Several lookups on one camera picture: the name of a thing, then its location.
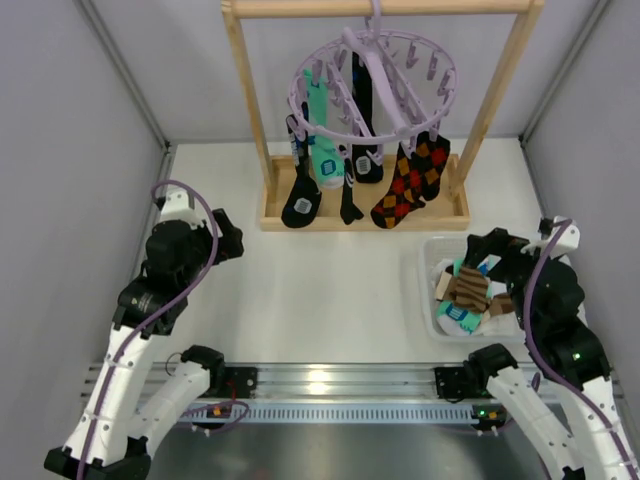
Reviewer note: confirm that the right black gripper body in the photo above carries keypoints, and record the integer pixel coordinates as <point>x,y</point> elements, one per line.
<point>493,246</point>

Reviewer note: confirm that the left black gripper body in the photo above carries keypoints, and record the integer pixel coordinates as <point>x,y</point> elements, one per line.
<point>226,235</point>

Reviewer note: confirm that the red yellow argyle sock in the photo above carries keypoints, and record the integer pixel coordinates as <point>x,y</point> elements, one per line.
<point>404,194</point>

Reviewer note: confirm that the black sock grey patch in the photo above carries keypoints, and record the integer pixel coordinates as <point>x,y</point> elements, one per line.
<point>304,199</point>

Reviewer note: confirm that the mint green white sock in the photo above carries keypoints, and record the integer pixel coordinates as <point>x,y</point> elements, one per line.
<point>327,163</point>

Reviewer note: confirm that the thin black sock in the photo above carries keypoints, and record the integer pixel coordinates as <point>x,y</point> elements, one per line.
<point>349,212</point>

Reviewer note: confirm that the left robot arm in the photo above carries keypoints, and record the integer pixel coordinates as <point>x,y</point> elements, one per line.
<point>117,437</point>

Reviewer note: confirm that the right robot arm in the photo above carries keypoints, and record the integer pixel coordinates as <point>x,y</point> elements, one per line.
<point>591,442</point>

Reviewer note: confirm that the wooden hanger rack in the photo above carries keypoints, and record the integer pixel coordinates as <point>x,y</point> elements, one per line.
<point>373,166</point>

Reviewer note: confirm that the purple round clip hanger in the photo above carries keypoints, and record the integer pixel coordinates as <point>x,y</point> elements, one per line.
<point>386,55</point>

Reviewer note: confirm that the brown striped sock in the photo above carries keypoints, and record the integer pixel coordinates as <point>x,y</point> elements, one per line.
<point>468,290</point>

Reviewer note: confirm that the mint white sock in basket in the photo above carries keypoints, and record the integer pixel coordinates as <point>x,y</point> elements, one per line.
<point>455,321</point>

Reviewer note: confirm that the white plastic basket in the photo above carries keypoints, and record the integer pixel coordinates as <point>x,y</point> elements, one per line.
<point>436,255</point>

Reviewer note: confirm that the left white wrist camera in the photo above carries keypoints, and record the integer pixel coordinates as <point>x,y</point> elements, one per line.
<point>179,205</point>

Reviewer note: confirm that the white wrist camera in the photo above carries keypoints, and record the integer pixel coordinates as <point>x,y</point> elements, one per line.
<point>179,205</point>
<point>561,233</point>

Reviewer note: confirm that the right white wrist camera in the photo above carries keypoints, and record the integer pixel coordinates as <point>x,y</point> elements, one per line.
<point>561,233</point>

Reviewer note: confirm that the aluminium mounting rail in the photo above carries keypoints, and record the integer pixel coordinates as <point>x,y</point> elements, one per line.
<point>320,390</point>

